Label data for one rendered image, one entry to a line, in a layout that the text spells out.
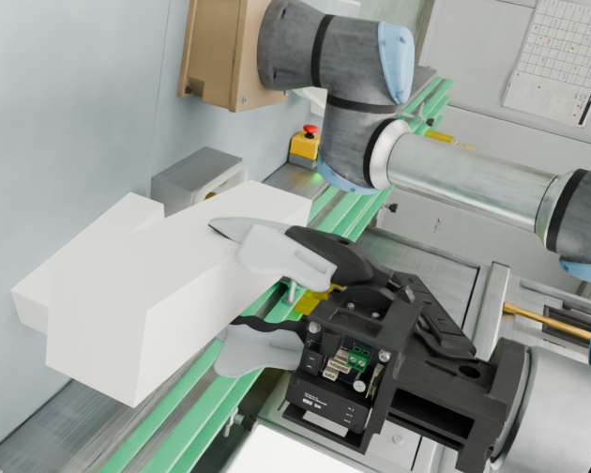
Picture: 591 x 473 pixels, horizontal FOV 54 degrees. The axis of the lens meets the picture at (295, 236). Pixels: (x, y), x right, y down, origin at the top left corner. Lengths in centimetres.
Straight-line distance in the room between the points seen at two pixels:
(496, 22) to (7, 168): 648
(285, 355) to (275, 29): 64
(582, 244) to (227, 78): 55
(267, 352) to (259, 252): 8
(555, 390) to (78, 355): 25
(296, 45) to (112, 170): 34
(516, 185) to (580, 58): 616
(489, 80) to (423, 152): 618
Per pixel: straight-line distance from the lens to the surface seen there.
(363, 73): 92
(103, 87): 82
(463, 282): 181
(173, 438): 93
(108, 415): 94
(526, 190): 83
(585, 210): 79
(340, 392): 34
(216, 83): 93
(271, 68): 95
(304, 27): 95
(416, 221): 774
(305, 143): 148
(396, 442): 122
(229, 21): 92
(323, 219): 132
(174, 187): 94
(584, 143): 719
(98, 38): 79
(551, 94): 704
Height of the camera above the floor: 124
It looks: 16 degrees down
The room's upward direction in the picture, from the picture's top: 110 degrees clockwise
